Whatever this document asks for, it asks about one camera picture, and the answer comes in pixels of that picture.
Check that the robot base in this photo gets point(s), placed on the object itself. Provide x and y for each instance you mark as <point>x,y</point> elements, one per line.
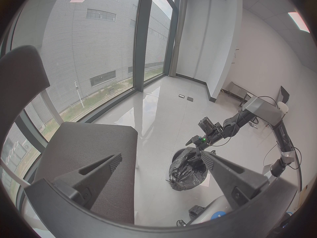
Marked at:
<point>218,204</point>

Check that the black chair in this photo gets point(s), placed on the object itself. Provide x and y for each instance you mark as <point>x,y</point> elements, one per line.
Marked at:
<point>284,94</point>

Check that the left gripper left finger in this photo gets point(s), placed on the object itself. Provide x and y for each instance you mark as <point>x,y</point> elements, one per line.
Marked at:
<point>94,177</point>

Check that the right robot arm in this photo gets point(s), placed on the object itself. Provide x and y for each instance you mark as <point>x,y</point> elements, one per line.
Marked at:
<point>262,109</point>

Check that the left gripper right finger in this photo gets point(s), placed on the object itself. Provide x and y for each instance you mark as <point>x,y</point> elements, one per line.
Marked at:
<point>235,182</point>

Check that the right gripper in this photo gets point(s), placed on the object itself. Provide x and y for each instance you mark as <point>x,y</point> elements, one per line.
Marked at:
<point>210,140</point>

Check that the grey chair with white frame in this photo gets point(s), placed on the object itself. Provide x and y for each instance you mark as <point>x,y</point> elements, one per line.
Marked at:
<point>81,142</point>

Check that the black plastic bag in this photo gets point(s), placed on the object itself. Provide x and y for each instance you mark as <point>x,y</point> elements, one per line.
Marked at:
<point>183,177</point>

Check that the window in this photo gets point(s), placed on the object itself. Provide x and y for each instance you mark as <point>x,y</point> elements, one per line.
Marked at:
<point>141,33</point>

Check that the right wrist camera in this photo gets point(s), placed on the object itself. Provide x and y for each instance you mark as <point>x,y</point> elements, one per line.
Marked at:
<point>205,124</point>

